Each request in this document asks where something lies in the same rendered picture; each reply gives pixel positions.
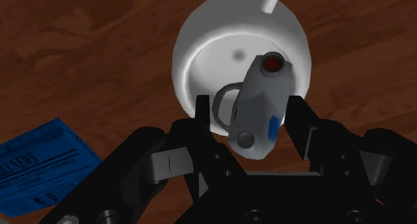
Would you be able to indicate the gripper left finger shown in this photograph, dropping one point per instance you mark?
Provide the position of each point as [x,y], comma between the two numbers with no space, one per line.
[192,137]

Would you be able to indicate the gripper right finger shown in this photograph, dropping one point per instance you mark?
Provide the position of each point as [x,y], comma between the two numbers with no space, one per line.
[329,142]

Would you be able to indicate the grey key fob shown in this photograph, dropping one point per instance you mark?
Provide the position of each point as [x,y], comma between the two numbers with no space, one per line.
[259,109]

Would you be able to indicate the white mug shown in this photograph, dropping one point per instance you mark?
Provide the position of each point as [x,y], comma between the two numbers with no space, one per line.
[228,44]

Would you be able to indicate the blue newspaper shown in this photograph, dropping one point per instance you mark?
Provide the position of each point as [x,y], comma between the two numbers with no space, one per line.
[39,171]

